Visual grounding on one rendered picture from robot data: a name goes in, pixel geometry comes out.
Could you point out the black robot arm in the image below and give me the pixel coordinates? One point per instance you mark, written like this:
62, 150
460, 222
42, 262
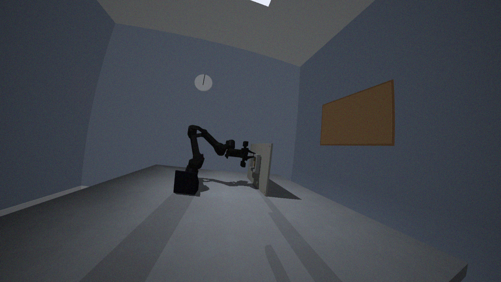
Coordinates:
198, 158

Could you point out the grey rectangular picture frame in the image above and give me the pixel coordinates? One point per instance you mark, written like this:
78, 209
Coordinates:
255, 163

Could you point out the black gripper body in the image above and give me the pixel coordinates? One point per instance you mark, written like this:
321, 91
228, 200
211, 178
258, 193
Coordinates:
242, 164

